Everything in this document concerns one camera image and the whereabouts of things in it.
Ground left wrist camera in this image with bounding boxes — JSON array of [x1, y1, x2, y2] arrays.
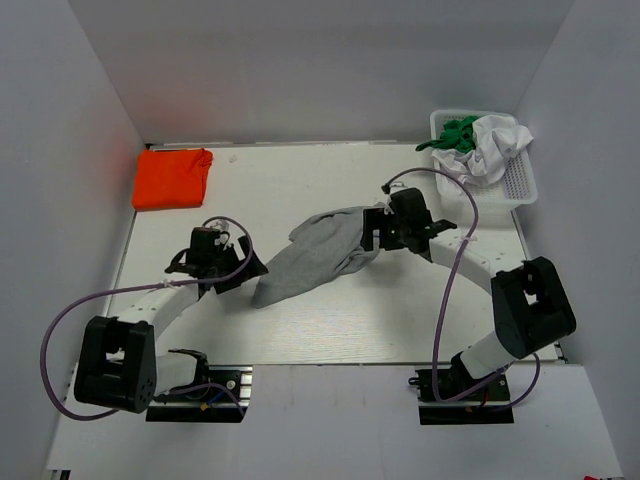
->
[[207, 220, 231, 249]]

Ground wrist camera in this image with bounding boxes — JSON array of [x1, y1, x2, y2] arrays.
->
[[207, 220, 231, 249], [381, 182, 404, 215]]

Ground folded orange t shirt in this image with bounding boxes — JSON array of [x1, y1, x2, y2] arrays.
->
[[131, 149, 214, 211]]

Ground white plastic basket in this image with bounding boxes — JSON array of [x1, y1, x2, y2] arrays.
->
[[430, 109, 538, 215]]

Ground green t shirt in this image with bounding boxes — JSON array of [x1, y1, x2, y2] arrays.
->
[[415, 116, 479, 154]]

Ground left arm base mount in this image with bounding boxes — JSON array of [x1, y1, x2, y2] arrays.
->
[[146, 349, 253, 424]]

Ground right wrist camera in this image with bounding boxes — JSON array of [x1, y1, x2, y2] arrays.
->
[[381, 182, 404, 215]]

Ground white t shirt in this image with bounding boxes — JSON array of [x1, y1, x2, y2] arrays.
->
[[431, 115, 533, 186]]

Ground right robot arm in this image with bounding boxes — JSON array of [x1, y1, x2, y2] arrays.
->
[[361, 188, 577, 402]]

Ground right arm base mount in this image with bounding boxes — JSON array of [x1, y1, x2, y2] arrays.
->
[[407, 367, 514, 426]]

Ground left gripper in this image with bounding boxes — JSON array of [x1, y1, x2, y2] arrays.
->
[[210, 236, 268, 294]]

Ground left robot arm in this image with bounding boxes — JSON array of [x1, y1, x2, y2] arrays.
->
[[73, 226, 268, 413]]

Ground grey t shirt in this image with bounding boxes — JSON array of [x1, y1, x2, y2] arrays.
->
[[251, 206, 379, 309]]

